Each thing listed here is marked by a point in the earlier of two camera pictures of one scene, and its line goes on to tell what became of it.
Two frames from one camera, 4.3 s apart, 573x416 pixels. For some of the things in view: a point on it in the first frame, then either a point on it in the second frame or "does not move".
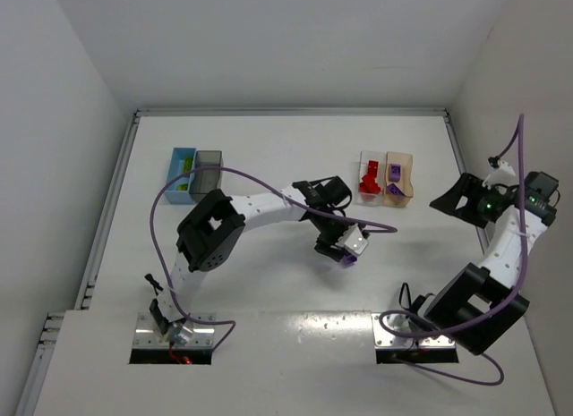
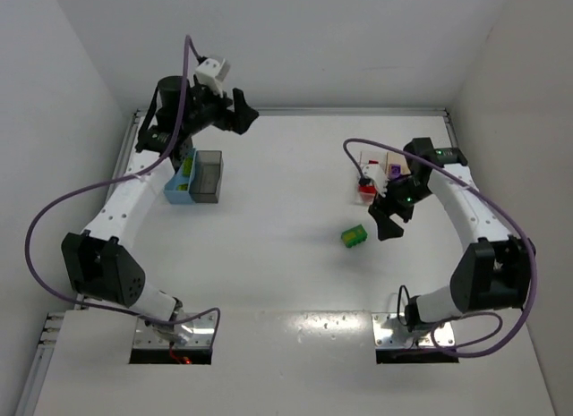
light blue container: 183,159 does not move
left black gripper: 329,247 → 228,114
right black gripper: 466,197 → 395,206
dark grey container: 202,182 does not move
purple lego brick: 347,261 → 395,171
